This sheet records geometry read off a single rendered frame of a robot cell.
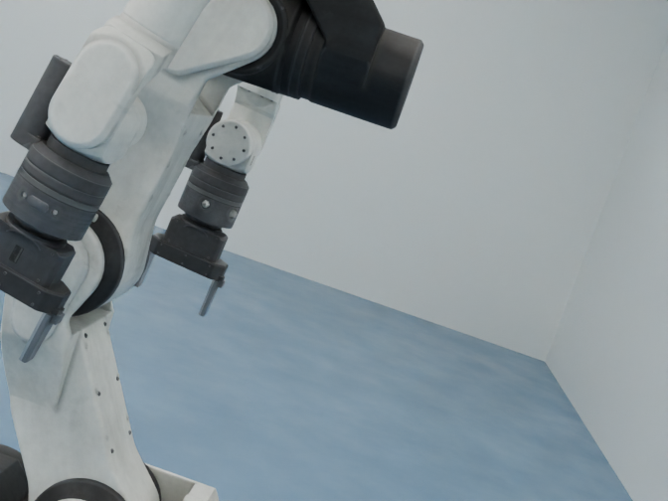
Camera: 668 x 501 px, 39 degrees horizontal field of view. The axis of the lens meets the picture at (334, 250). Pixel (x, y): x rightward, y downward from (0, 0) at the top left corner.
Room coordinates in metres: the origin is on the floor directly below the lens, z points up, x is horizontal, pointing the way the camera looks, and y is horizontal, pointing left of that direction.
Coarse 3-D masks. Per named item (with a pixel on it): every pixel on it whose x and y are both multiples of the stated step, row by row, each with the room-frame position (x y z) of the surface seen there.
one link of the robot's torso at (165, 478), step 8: (160, 472) 1.25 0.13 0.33; (168, 472) 1.25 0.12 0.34; (160, 480) 1.25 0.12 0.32; (168, 480) 1.25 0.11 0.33; (176, 480) 1.25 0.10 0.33; (184, 480) 1.25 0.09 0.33; (192, 480) 1.25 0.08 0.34; (160, 488) 1.25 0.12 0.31; (168, 488) 1.25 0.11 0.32; (176, 488) 1.25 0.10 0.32; (184, 488) 1.25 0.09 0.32; (192, 488) 1.23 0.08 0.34; (200, 488) 1.24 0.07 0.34; (208, 488) 1.24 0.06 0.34; (168, 496) 1.25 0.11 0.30; (176, 496) 1.25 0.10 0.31; (184, 496) 1.25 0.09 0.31; (192, 496) 1.19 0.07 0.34; (200, 496) 1.21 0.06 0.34; (208, 496) 1.22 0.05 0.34; (216, 496) 1.25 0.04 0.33
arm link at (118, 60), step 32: (96, 32) 0.90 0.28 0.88; (128, 32) 0.91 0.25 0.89; (96, 64) 0.89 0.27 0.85; (128, 64) 0.89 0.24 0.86; (160, 64) 0.92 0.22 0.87; (64, 96) 0.90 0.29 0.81; (96, 96) 0.89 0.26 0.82; (128, 96) 0.90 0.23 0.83; (64, 128) 0.89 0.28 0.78; (96, 128) 0.89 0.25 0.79
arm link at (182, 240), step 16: (192, 192) 1.36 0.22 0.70; (192, 208) 1.36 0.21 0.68; (208, 208) 1.36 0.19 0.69; (224, 208) 1.36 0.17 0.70; (240, 208) 1.39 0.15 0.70; (176, 224) 1.37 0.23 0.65; (192, 224) 1.37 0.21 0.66; (208, 224) 1.37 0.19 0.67; (224, 224) 1.37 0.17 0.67; (160, 240) 1.37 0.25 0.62; (176, 240) 1.37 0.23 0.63; (192, 240) 1.37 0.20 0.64; (208, 240) 1.37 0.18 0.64; (224, 240) 1.38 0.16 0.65; (160, 256) 1.37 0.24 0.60; (176, 256) 1.37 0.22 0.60; (192, 256) 1.37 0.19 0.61; (208, 256) 1.37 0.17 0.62; (208, 272) 1.37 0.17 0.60; (224, 272) 1.40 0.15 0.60
